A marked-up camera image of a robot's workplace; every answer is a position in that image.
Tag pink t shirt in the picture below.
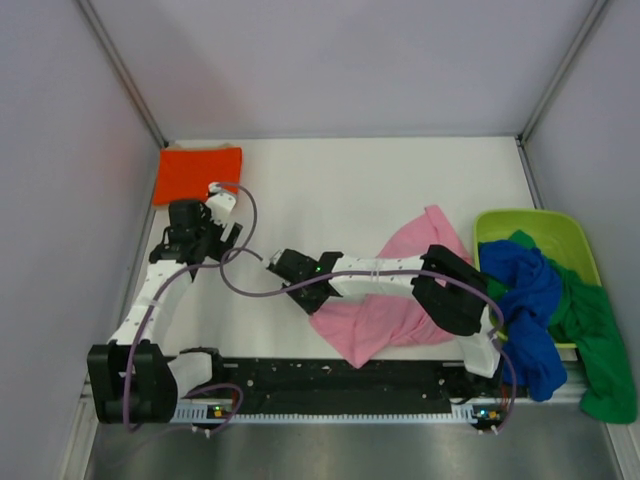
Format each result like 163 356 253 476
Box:
310 205 471 368

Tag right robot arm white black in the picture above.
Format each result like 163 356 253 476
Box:
267 244 504 396

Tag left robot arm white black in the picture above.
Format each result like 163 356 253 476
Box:
87 191 242 427

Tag folded orange t shirt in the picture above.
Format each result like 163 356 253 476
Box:
152 146 243 207

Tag blue t shirt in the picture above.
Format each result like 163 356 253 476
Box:
478 240 567 402

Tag green plastic basket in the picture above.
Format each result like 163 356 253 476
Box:
473 209 615 351

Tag green t shirt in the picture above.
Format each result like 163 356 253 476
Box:
482 228 632 426

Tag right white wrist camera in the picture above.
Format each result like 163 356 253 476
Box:
261 250 282 270

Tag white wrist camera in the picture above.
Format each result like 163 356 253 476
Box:
261 250 282 270
205 182 237 226

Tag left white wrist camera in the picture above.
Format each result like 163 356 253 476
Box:
205 182 237 226

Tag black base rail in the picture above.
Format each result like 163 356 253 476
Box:
213 358 495 414

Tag left aluminium frame post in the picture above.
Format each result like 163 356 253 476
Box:
72 0 168 149

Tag aluminium frame post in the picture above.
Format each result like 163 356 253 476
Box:
517 0 614 146
72 0 168 149

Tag grey slotted cable duct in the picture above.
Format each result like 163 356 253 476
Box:
170 400 501 427

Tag right aluminium frame post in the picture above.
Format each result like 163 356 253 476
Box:
517 0 614 146

